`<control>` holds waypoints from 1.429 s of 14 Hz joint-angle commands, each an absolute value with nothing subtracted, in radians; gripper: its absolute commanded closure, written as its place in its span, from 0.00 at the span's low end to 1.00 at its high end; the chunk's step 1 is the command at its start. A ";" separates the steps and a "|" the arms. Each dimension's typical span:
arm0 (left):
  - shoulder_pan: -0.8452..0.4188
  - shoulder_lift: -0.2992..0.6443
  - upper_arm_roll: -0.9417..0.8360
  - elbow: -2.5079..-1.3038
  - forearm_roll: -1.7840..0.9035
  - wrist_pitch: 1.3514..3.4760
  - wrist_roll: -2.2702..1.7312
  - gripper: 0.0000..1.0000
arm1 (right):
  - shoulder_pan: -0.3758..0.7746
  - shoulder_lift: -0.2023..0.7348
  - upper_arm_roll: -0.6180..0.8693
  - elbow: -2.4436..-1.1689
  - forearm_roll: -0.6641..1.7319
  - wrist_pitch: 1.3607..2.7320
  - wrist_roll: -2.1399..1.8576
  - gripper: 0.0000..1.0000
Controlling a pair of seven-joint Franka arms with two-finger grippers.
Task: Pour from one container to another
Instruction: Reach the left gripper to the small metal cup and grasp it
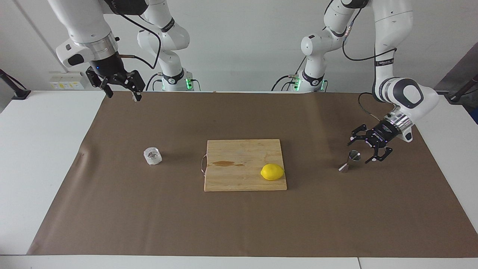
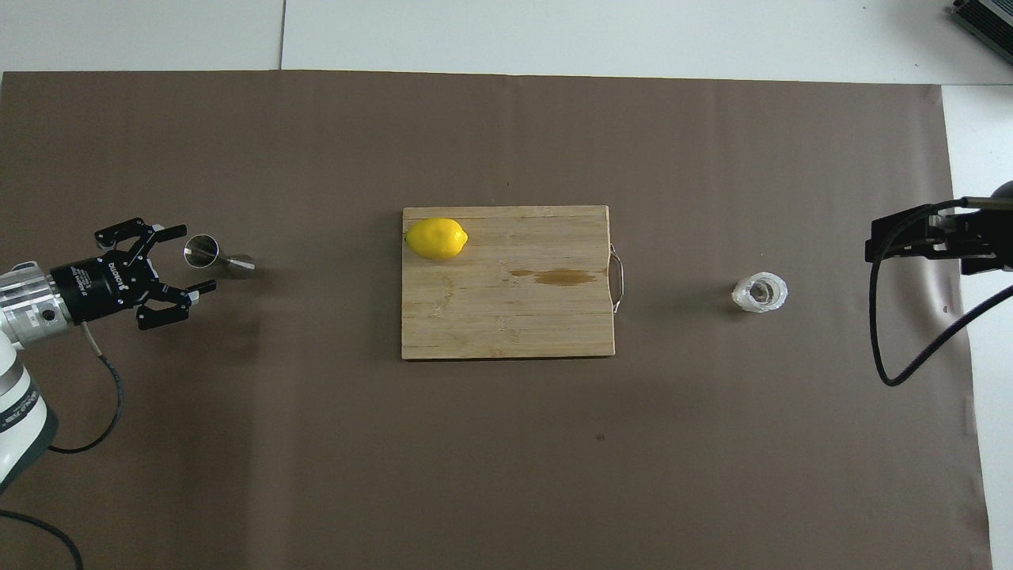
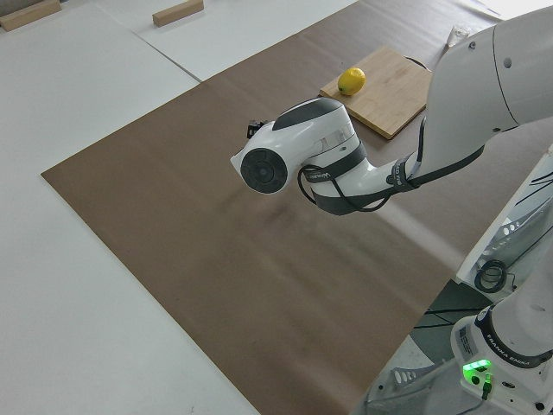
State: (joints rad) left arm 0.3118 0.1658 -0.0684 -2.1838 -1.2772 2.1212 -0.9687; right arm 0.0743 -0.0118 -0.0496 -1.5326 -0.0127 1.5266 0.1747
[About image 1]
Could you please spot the black clamp stand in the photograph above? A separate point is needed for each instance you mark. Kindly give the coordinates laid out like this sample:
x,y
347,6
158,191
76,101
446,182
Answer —
x,y
457,97
16,93

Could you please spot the yellow lemon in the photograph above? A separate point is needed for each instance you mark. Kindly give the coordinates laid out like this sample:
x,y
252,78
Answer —
x,y
272,172

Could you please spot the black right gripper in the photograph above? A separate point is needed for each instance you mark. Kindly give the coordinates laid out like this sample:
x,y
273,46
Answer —
x,y
108,67

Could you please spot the wooden cutting board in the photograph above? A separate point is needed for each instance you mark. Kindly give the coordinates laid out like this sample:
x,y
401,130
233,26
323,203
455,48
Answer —
x,y
242,179

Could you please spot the brown paper table mat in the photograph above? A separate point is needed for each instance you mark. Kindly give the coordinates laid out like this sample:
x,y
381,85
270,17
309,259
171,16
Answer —
x,y
149,216

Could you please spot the dark grey panel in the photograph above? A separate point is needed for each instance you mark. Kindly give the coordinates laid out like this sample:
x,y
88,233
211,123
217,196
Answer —
x,y
459,71

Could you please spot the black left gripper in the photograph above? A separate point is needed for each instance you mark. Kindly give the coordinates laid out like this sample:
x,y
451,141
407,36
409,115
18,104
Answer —
x,y
382,134

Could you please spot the white wall socket box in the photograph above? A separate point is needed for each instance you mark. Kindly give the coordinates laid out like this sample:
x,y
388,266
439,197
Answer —
x,y
67,80

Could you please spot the steel cocktail jigger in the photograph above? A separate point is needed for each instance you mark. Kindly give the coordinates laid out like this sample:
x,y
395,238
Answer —
x,y
353,157

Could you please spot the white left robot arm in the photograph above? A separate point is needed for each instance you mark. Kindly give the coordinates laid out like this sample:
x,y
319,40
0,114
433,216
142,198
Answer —
x,y
392,30

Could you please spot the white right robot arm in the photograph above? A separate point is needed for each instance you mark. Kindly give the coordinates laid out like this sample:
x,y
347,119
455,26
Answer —
x,y
86,22

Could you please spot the small clear glass cup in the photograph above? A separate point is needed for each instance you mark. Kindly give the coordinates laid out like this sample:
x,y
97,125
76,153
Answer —
x,y
153,157

